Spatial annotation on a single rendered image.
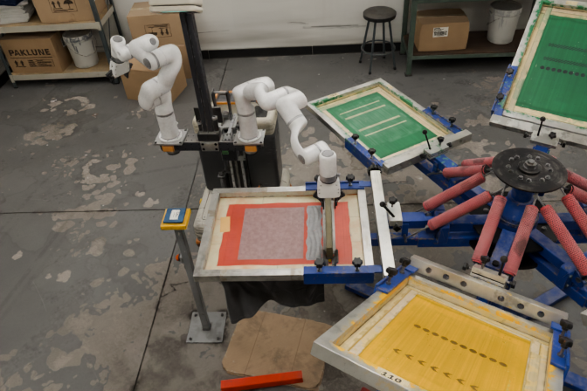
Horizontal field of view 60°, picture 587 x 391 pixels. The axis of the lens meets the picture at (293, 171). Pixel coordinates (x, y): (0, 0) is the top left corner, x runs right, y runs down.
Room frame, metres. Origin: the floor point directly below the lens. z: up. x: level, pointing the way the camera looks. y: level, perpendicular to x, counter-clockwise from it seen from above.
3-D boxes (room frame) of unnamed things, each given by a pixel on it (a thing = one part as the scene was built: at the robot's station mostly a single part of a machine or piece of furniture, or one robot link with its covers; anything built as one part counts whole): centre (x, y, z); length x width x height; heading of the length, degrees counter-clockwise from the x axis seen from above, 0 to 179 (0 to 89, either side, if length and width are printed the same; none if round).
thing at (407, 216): (1.68, -0.50, 1.02); 0.17 x 0.06 x 0.05; 85
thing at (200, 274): (1.73, 0.06, 0.97); 0.79 x 0.58 x 0.04; 85
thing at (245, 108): (2.30, 0.21, 1.37); 0.13 x 0.10 x 0.16; 122
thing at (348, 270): (1.43, -0.16, 0.98); 0.30 x 0.05 x 0.07; 85
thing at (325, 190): (1.71, -0.15, 1.24); 0.10 x 0.07 x 0.11; 85
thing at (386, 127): (2.46, -0.61, 1.05); 1.08 x 0.61 x 0.23; 25
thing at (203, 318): (1.89, 0.61, 0.48); 0.22 x 0.22 x 0.96; 85
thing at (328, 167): (1.75, -0.14, 1.37); 0.15 x 0.10 x 0.11; 32
